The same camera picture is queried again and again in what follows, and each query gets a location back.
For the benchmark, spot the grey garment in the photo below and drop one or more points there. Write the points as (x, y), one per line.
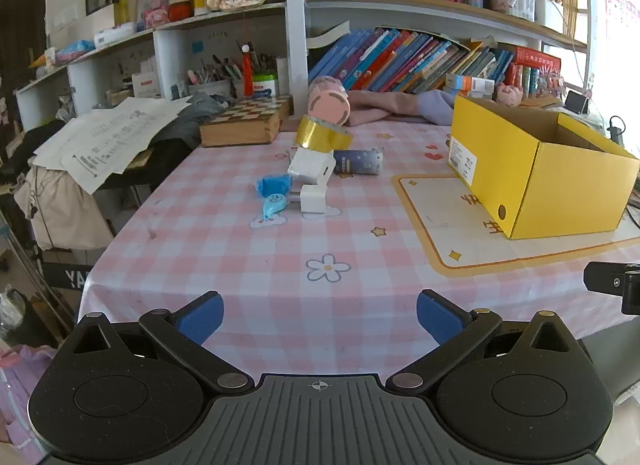
(185, 125)

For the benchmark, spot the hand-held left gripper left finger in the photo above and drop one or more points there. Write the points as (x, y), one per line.
(202, 319)

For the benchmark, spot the row of leaning books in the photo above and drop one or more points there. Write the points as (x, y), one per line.
(400, 57)

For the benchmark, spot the small white charger plug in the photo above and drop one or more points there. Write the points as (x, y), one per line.
(314, 200)

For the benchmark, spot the blue plastic wrapper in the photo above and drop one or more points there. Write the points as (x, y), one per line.
(272, 184)

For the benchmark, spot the gold tape roll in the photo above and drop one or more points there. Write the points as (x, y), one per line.
(320, 137)

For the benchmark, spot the pile of printed papers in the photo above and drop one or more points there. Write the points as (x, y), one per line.
(115, 135)

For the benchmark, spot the red boxed book set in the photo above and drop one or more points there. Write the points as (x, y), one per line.
(537, 70)

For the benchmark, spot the purple cloth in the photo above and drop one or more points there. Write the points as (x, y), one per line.
(435, 107)

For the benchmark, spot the white tub green lid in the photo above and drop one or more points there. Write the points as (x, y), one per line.
(265, 86)

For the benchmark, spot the red baby bottle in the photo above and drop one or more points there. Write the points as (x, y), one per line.
(180, 7)

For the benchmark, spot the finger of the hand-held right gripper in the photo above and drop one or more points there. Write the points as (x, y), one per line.
(607, 276)

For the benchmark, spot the cream desk mat orange border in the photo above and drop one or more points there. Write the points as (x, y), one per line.
(450, 225)

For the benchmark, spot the pink cup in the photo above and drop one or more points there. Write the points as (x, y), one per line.
(327, 105)

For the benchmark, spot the wooden chess board box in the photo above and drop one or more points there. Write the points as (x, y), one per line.
(240, 127)

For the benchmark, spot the wall poster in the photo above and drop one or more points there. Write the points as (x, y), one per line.
(622, 10)

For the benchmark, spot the pink pig toy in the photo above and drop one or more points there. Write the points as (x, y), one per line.
(510, 94)

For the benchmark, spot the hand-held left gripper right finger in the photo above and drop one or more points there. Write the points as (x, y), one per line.
(436, 319)

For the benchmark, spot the beige cloth bag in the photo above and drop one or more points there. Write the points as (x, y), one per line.
(55, 205)

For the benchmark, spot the pink checked tablecloth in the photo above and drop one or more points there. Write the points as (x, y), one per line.
(300, 295)

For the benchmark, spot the white bookshelf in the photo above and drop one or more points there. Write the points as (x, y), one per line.
(295, 35)

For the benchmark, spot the white box red label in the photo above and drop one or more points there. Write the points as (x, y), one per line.
(147, 84)

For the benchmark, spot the white power adapter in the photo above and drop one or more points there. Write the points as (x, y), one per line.
(310, 167)

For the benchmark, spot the pink cloth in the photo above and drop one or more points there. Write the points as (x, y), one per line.
(380, 105)

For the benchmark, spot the orange and white medicine box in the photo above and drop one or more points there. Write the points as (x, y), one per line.
(470, 84)

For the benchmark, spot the dark blue small bottle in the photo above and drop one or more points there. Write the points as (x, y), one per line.
(356, 161)

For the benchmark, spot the purple bag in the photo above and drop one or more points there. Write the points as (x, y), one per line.
(17, 395)

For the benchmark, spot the yellow cardboard box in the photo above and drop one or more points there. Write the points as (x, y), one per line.
(575, 195)

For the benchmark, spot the bunch of pens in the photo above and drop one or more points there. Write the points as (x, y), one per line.
(220, 72)

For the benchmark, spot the blue correction tape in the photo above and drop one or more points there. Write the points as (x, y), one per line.
(272, 205)

